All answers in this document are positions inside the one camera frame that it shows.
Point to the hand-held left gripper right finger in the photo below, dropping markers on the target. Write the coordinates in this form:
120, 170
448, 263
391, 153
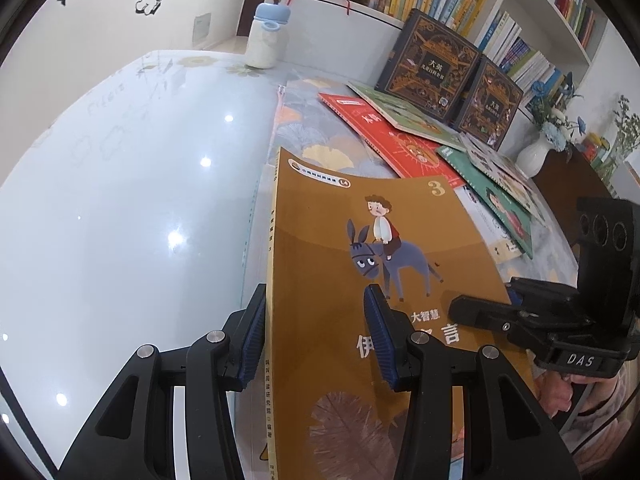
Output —
377, 340

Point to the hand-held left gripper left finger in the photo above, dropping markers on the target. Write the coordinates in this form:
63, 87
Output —
252, 340

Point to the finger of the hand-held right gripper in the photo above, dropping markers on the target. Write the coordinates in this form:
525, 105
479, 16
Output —
545, 295
485, 315

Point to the green book with girl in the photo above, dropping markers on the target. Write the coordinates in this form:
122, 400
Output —
505, 210

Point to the brown book with donkey rider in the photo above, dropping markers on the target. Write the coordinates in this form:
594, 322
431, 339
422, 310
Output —
325, 240

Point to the red book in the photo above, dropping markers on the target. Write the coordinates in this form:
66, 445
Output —
380, 135

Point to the light green picture book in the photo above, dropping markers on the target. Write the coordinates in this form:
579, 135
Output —
415, 120

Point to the person's right forearm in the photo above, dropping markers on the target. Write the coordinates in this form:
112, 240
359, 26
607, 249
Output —
610, 410

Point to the row of white blue books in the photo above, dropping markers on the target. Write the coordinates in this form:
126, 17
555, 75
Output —
520, 55

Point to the row of red green books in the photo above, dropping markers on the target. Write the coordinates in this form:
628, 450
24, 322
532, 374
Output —
575, 10

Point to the person's right hand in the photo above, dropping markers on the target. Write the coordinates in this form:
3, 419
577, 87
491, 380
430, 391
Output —
562, 395

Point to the white book with tan corner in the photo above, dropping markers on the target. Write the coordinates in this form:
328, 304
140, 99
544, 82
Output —
495, 245

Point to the illustrated picture book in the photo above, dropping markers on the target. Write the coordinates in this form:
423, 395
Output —
487, 157
520, 190

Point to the colourful jars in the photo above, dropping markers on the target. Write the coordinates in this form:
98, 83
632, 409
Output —
597, 152

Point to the white vase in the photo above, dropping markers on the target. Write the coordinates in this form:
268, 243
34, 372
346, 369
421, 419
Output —
532, 157

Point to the glass vase with green plant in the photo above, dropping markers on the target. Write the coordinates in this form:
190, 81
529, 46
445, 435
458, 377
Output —
625, 135

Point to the blue artificial flowers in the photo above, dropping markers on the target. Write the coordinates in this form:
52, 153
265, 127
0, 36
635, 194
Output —
552, 120

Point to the dark ornate hardcover book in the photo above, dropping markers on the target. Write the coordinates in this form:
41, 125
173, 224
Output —
430, 65
490, 105

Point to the ginkgo patterned table mat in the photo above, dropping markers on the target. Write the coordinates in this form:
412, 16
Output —
310, 125

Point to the white bottle with blue lid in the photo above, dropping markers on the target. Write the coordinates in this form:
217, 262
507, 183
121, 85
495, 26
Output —
265, 40

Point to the wall access panel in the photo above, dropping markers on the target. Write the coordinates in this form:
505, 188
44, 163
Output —
202, 27

